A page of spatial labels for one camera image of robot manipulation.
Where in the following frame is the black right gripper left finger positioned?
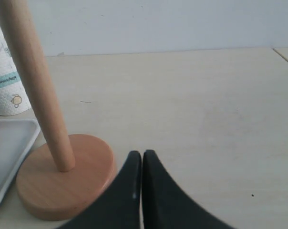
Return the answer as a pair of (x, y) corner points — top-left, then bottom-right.
(59, 151), (142, 229)

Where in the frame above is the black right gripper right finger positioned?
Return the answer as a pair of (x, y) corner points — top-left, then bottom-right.
(142, 149), (232, 229)

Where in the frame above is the printed white paper towel roll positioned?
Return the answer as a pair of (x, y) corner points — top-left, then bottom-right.
(0, 27), (31, 116)

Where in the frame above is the wooden paper towel holder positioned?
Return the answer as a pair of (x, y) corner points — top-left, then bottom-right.
(0, 0), (116, 221)

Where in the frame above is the white rectangular plastic tray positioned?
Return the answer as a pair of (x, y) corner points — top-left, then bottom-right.
(0, 119), (41, 203)

